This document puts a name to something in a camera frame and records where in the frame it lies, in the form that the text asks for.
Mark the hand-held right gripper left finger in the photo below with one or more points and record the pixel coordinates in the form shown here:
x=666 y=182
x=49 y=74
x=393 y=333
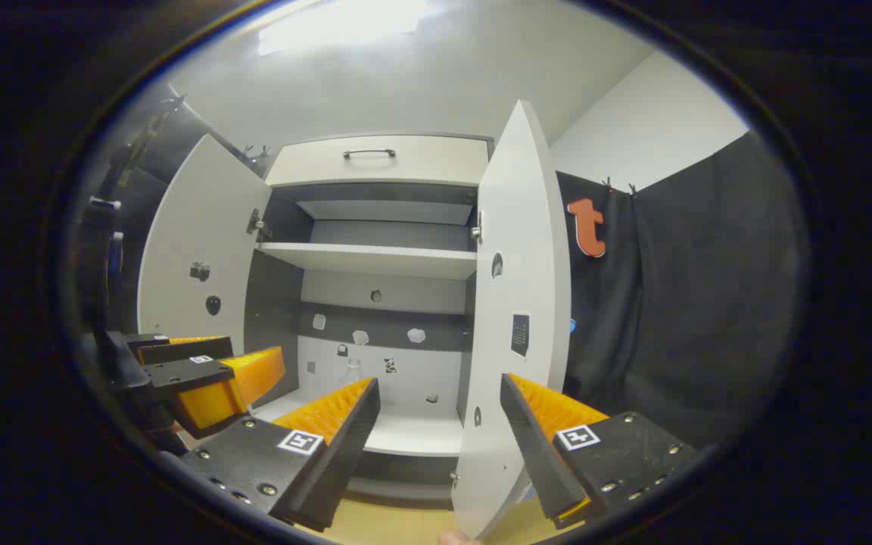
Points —
x=345 y=439

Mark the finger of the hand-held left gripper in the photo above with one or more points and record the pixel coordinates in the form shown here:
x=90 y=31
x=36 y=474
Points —
x=194 y=375
x=179 y=350

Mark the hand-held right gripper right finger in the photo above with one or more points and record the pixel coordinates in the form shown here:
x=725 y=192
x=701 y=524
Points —
x=534 y=446

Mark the clear glass bottle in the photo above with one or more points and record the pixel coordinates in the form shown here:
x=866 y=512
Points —
x=351 y=372

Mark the white cabinet door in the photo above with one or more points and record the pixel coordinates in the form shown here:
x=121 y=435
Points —
x=194 y=227
x=519 y=303

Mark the white cabinet shelf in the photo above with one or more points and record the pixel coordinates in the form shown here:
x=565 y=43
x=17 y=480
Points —
x=421 y=435
x=375 y=261

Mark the white cabinet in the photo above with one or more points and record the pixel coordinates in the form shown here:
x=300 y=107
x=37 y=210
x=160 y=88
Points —
x=284 y=303

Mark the metal door hinge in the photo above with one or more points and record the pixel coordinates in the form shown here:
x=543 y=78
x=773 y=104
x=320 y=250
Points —
x=477 y=227
x=256 y=223

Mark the white cabinet drawer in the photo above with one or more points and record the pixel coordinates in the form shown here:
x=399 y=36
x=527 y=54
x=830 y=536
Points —
x=436 y=160

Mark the black backdrop cloth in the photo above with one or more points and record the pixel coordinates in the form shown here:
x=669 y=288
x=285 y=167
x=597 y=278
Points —
x=693 y=303

